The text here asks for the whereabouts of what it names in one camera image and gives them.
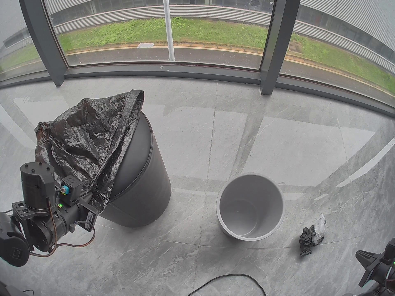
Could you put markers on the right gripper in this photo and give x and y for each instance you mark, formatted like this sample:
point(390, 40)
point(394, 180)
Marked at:
point(375, 271)

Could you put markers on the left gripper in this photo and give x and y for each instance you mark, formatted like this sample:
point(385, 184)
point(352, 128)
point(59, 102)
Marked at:
point(74, 217)

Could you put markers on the black plastic bag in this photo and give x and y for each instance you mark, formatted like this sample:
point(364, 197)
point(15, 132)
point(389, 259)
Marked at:
point(86, 134)

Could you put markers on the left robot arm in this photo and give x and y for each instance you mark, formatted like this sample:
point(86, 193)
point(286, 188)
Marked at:
point(34, 190)

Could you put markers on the white trash bin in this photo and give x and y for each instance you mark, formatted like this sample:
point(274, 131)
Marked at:
point(250, 202)

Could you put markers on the clear printed wrapper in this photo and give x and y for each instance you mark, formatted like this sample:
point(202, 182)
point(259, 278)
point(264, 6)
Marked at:
point(320, 230)

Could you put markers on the dark grey round chair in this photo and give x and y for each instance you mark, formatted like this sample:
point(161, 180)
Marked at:
point(148, 180)

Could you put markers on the window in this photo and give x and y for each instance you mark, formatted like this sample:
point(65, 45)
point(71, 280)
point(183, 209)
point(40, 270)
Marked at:
point(216, 17)

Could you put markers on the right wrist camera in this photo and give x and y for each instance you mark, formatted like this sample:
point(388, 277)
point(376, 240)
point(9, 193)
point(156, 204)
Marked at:
point(391, 251)

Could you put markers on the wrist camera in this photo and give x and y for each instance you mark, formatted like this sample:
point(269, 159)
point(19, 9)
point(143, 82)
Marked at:
point(70, 190)
point(391, 251)

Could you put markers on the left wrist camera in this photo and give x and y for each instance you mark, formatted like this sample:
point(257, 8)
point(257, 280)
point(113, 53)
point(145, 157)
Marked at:
point(70, 190)

